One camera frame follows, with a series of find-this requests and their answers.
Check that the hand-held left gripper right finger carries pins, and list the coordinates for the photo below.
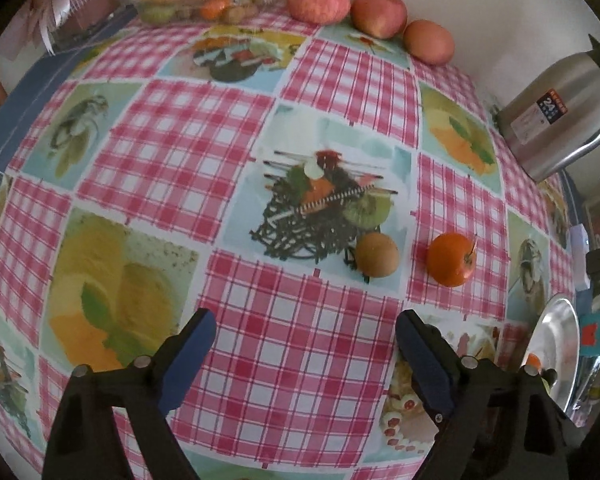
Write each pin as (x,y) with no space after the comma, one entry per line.
(427,365)

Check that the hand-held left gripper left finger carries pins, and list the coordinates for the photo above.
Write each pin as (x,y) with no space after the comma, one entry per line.
(187,355)

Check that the orange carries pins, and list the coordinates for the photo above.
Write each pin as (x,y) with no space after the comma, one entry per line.
(450,260)
(533,360)

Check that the brown kiwi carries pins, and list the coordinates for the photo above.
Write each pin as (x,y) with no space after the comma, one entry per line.
(376,255)

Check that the dark avocado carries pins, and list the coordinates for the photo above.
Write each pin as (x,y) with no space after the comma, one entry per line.
(549,376)

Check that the stainless steel bowl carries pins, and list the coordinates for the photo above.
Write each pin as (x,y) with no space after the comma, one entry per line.
(560,330)

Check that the pink checkered tablecloth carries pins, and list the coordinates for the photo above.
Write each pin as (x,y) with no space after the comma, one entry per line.
(290,335)

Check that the teal plastic box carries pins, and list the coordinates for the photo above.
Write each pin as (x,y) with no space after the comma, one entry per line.
(597,335)

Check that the white power strip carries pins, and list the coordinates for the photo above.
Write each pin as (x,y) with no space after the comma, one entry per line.
(578,237)

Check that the stainless steel kettle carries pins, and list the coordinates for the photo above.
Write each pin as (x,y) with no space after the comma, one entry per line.
(565,115)

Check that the red apple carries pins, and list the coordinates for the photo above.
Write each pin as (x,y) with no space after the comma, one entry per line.
(379,12)
(429,42)
(319,1)

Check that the clear plastic fruit container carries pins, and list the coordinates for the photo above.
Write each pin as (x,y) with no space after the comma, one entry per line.
(180,10)

